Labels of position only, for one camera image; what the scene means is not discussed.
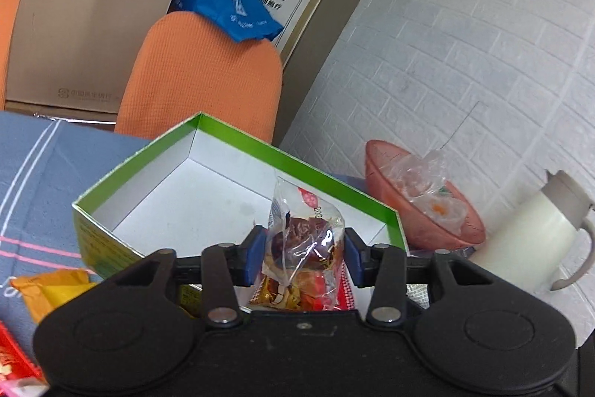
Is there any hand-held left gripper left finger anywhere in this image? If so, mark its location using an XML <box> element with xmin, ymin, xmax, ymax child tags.
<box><xmin>114</xmin><ymin>226</ymin><xmax>268</xmax><ymax>329</ymax></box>

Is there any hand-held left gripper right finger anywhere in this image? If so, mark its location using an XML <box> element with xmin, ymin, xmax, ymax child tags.
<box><xmin>345</xmin><ymin>228</ymin><xmax>493</xmax><ymax>326</ymax></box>

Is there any clear jujube snack packet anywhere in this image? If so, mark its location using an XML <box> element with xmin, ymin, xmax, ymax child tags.
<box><xmin>260</xmin><ymin>176</ymin><xmax>347</xmax><ymax>284</ymax></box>

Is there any green cardboard box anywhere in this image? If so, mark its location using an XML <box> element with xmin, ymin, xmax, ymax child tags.
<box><xmin>72</xmin><ymin>112</ymin><xmax>410</xmax><ymax>323</ymax></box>

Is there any red snack bag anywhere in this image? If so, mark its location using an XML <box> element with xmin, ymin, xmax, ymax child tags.
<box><xmin>0</xmin><ymin>320</ymin><xmax>49</xmax><ymax>385</ymax></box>

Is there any small red snack packet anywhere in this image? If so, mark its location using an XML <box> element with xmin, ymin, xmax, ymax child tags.
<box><xmin>302</xmin><ymin>269</ymin><xmax>360</xmax><ymax>312</ymax></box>

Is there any small yellow snack packet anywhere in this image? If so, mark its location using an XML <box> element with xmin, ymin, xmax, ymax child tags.
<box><xmin>250</xmin><ymin>277</ymin><xmax>303</xmax><ymax>312</ymax></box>

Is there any pink bowl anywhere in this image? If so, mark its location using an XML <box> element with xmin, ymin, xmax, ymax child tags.
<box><xmin>365</xmin><ymin>140</ymin><xmax>486</xmax><ymax>250</ymax></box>

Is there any clear plastic wrapper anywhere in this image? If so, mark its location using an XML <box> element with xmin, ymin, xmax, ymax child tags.
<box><xmin>383</xmin><ymin>150</ymin><xmax>466</xmax><ymax>235</ymax></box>

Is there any white thermos jug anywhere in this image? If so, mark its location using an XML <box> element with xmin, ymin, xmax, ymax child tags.
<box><xmin>469</xmin><ymin>170</ymin><xmax>595</xmax><ymax>295</ymax></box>

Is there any yellow chip bag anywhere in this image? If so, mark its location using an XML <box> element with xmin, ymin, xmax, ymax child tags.
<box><xmin>44</xmin><ymin>283</ymin><xmax>102</xmax><ymax>320</ymax></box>

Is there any orange chair back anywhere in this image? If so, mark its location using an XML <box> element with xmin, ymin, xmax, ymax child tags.
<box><xmin>115</xmin><ymin>11</ymin><xmax>283</xmax><ymax>145</ymax></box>

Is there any orange chair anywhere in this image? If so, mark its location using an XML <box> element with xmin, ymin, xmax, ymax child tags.
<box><xmin>115</xmin><ymin>11</ymin><xmax>283</xmax><ymax>145</ymax></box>
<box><xmin>0</xmin><ymin>0</ymin><xmax>26</xmax><ymax>112</ymax></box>

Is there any blue striped tablecloth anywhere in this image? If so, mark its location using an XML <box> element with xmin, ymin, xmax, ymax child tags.
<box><xmin>0</xmin><ymin>111</ymin><xmax>154</xmax><ymax>397</ymax></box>

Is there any orange snack packet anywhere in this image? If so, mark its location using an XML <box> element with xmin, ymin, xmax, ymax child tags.
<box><xmin>9</xmin><ymin>268</ymin><xmax>94</xmax><ymax>326</ymax></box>

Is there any brown paper bag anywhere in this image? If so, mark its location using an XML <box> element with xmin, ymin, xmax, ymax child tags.
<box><xmin>4</xmin><ymin>0</ymin><xmax>182</xmax><ymax>123</ymax></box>

